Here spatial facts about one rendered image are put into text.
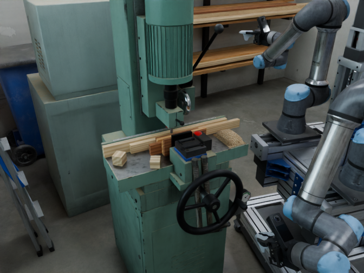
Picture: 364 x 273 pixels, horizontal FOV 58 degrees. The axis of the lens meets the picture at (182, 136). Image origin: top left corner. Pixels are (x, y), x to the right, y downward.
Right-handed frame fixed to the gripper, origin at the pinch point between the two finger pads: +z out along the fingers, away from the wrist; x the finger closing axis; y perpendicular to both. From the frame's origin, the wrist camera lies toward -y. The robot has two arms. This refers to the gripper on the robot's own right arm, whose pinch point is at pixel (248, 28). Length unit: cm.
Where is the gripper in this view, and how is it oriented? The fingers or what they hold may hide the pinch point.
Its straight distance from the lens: 219.9
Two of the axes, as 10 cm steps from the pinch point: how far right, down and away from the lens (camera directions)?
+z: -5.1, -4.1, 7.6
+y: 1.2, 8.4, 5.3
